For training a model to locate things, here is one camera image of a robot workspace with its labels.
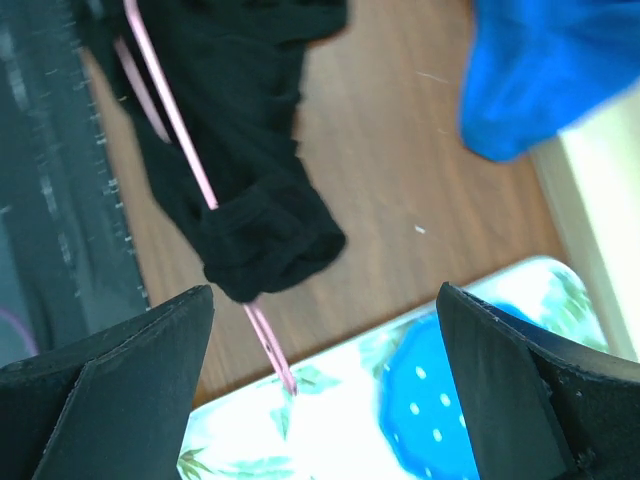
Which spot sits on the floral serving tray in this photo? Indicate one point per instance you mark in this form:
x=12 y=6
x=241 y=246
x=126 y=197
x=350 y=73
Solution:
x=328 y=430

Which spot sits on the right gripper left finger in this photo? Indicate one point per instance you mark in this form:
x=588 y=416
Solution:
x=114 y=405

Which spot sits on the black tank top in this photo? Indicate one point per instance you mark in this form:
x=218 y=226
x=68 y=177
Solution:
x=234 y=69

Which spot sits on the blue dotted plate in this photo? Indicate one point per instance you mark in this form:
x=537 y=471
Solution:
x=420 y=414

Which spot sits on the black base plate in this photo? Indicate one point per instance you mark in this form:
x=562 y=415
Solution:
x=68 y=264

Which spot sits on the pink wire hanger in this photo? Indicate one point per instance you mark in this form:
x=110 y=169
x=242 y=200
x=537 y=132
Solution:
x=253 y=311

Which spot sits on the blue tank top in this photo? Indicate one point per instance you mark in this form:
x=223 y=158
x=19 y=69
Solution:
x=538 y=66

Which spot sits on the wooden clothes rack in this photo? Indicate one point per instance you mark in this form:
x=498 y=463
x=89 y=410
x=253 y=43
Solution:
x=589 y=173

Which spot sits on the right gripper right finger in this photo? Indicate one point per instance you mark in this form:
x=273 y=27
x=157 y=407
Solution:
x=538 y=405

